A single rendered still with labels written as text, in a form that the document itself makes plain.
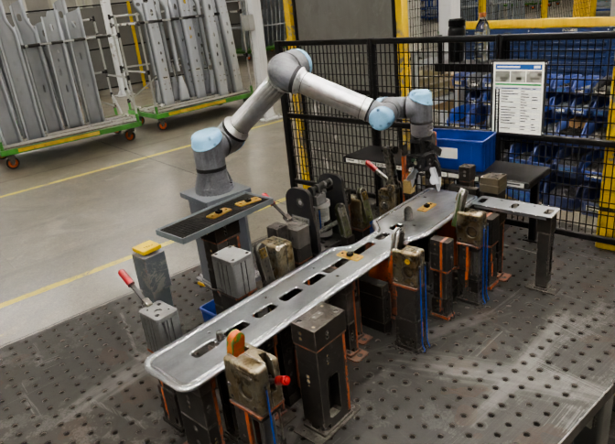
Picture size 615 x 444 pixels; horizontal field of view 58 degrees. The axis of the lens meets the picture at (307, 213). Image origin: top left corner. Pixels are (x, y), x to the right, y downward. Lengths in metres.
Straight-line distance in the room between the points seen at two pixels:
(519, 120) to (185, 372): 1.69
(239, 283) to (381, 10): 2.79
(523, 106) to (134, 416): 1.82
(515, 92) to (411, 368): 1.23
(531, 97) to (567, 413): 1.26
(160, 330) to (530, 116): 1.66
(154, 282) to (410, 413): 0.79
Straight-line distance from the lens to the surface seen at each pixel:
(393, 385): 1.70
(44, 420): 1.89
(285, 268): 1.71
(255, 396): 1.24
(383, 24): 4.04
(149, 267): 1.62
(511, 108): 2.46
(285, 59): 1.95
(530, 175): 2.35
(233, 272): 1.57
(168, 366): 1.39
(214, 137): 2.10
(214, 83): 9.89
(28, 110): 8.40
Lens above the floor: 1.78
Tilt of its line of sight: 22 degrees down
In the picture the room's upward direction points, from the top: 6 degrees counter-clockwise
